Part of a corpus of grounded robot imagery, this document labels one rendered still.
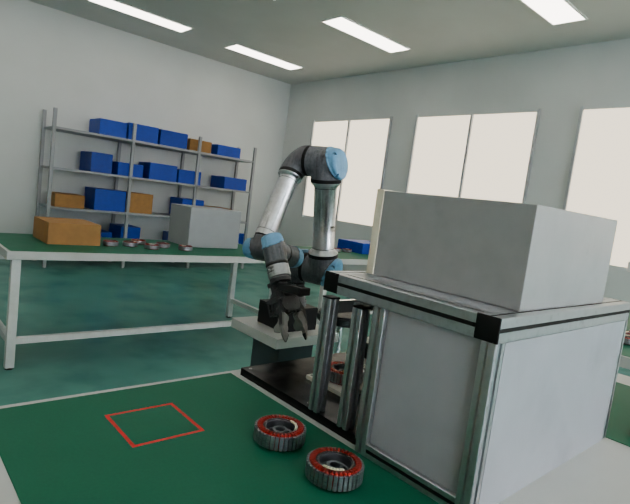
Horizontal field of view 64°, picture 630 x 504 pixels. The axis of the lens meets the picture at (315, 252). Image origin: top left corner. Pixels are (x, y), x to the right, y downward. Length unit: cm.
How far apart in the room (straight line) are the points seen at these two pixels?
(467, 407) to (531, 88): 587
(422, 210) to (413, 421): 44
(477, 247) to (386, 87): 698
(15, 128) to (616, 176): 709
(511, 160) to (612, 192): 119
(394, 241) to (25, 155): 683
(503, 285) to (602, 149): 519
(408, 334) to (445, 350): 9
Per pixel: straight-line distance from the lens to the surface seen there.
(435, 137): 720
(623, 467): 147
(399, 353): 106
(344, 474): 101
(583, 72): 647
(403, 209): 118
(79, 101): 791
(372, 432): 115
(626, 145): 611
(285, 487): 102
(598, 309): 133
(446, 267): 110
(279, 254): 165
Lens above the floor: 127
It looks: 6 degrees down
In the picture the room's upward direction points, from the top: 7 degrees clockwise
